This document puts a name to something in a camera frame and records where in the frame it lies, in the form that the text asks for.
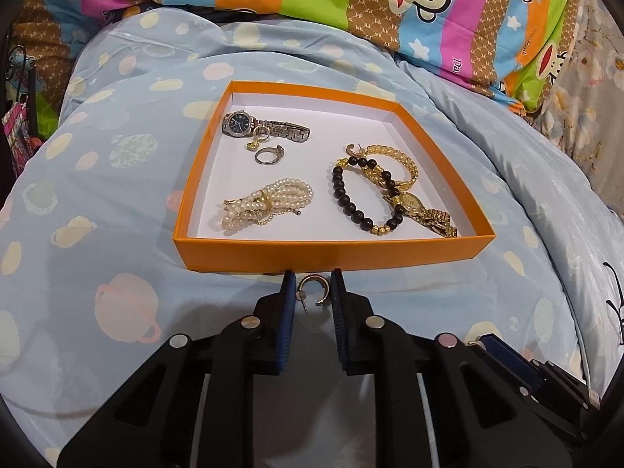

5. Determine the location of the pearl bracelet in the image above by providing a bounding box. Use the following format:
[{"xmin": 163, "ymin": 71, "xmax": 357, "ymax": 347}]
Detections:
[{"xmin": 222, "ymin": 179, "xmax": 313, "ymax": 231}]

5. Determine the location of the pale floral bed sheet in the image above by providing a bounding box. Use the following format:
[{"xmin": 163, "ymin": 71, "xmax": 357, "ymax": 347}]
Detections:
[{"xmin": 529, "ymin": 0, "xmax": 624, "ymax": 215}]

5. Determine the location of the silver ring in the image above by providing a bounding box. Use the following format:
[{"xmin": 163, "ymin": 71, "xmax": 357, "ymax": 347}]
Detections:
[{"xmin": 255, "ymin": 145, "xmax": 287, "ymax": 165}]

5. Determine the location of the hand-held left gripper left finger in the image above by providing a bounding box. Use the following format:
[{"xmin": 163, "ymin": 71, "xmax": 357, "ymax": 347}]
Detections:
[{"xmin": 56, "ymin": 269, "xmax": 296, "ymax": 468}]

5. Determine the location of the orange cardboard box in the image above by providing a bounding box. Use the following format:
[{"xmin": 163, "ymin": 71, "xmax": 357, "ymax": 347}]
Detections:
[{"xmin": 172, "ymin": 80, "xmax": 495, "ymax": 274}]

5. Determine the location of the black bead bracelet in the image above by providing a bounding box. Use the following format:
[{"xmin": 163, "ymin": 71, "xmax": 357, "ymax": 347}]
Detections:
[{"xmin": 332, "ymin": 157, "xmax": 406, "ymax": 236}]

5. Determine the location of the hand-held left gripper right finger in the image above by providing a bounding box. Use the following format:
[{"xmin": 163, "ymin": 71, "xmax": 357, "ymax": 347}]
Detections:
[{"xmin": 330, "ymin": 268, "xmax": 577, "ymax": 468}]

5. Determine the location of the gold wristwatch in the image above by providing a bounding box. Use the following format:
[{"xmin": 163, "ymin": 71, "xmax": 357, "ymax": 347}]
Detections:
[{"xmin": 385, "ymin": 190, "xmax": 459, "ymax": 239}]

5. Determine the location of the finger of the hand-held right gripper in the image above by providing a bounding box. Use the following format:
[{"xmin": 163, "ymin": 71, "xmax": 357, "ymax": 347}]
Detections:
[{"xmin": 467, "ymin": 333, "xmax": 606, "ymax": 449}]

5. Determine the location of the gold braided bangle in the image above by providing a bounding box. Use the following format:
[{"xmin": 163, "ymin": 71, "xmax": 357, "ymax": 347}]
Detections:
[{"xmin": 360, "ymin": 145, "xmax": 419, "ymax": 191}]

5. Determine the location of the pink patterned bag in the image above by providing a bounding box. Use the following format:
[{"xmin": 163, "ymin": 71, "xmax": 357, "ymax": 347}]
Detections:
[{"xmin": 0, "ymin": 100, "xmax": 40, "ymax": 179}]

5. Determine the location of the silver wristwatch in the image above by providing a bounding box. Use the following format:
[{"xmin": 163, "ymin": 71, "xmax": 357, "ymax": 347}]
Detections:
[{"xmin": 222, "ymin": 111, "xmax": 311, "ymax": 144}]

